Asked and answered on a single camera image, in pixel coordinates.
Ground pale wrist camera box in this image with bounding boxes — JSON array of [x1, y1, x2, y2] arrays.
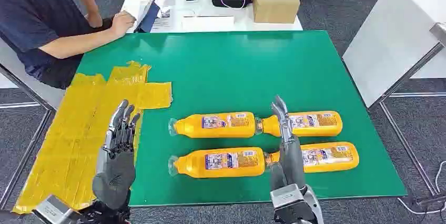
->
[[270, 184, 309, 213], [32, 194, 75, 224]]

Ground person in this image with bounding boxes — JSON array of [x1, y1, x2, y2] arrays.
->
[[0, 0, 137, 90]]

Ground cardboard box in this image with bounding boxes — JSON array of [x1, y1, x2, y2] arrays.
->
[[252, 0, 301, 25]]

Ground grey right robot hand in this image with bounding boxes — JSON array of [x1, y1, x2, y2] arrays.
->
[[270, 95, 307, 195]]

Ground white floor cable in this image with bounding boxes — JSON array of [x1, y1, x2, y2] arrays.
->
[[397, 160, 446, 216]]

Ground white desk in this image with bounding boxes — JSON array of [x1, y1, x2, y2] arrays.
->
[[120, 0, 304, 34]]

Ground tablet in blue case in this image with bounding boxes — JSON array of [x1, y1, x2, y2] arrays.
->
[[133, 0, 162, 34]]

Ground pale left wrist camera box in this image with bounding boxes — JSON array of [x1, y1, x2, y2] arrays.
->
[[32, 194, 75, 224]]

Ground green mat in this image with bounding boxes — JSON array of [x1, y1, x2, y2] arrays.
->
[[75, 30, 408, 208]]

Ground person's right hand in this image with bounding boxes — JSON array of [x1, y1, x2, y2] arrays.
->
[[109, 11, 137, 38]]

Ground yellow sheet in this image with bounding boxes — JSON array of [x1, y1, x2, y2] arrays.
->
[[12, 61, 173, 215]]

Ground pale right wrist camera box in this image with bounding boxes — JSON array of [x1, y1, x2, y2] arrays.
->
[[270, 184, 309, 213]]

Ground printed papers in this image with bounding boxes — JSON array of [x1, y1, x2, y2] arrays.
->
[[139, 0, 177, 32]]

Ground person's left hand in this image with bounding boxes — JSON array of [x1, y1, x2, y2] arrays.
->
[[85, 12, 104, 29]]

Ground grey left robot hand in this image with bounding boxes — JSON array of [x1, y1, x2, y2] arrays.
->
[[92, 99, 141, 212]]

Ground orange drink bottle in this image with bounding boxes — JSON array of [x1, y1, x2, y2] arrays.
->
[[256, 110, 343, 138], [168, 111, 262, 139], [265, 141, 360, 175], [167, 147, 271, 179]]

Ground white side table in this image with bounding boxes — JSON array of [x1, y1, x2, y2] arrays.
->
[[342, 0, 446, 197]]

